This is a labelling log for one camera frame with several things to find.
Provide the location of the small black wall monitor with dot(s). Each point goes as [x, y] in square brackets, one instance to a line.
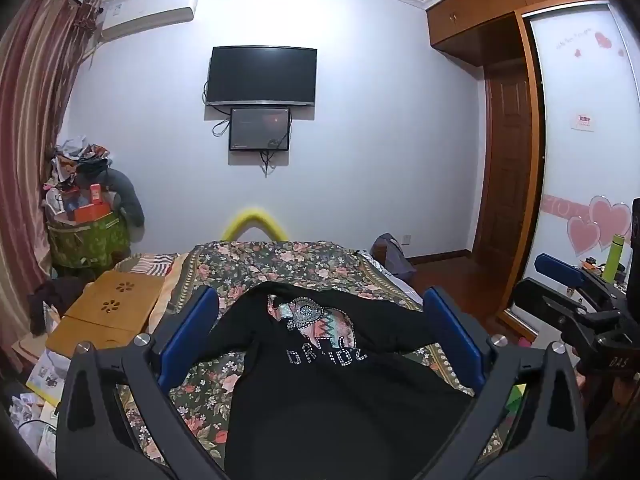
[260, 129]

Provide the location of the striped cloth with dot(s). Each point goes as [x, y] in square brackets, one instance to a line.
[142, 262]

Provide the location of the striped red curtain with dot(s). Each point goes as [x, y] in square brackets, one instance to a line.
[35, 110]

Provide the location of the white bed sheet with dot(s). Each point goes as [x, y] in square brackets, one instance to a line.
[395, 280]

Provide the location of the black wall television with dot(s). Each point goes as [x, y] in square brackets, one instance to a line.
[261, 76]

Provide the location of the wooden wardrobe with heart stickers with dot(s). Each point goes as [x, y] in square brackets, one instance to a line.
[570, 60]

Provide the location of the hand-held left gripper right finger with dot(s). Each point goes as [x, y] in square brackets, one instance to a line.
[457, 335]

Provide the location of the white air conditioner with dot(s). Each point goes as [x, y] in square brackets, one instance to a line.
[147, 12]

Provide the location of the floral bedspread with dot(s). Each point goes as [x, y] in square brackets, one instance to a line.
[280, 265]

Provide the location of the dark clothing heap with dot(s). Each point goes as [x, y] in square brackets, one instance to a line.
[50, 302]

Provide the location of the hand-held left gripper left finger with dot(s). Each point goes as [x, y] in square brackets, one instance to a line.
[190, 330]

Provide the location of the wooden lap desk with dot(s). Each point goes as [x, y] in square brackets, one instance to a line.
[107, 305]

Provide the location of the brown wooden door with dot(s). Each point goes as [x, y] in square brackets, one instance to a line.
[505, 160]

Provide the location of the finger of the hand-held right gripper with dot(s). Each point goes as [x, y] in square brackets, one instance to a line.
[555, 267]
[537, 300]

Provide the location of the papers and boxes heap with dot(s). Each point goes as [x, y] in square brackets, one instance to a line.
[42, 385]

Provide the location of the green fabric bag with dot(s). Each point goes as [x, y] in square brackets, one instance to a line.
[87, 242]

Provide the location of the pile of household clutter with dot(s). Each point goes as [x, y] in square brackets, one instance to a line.
[80, 175]

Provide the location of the white wall socket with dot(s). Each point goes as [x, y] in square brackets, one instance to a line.
[406, 239]

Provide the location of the black elephant print shirt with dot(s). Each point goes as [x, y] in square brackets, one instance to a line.
[320, 400]

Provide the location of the grey backpack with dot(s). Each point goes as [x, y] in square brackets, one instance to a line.
[392, 257]

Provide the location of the green bottle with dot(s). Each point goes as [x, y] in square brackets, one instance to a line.
[612, 260]

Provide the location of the yellow foam tube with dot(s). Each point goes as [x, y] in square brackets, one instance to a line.
[255, 215]

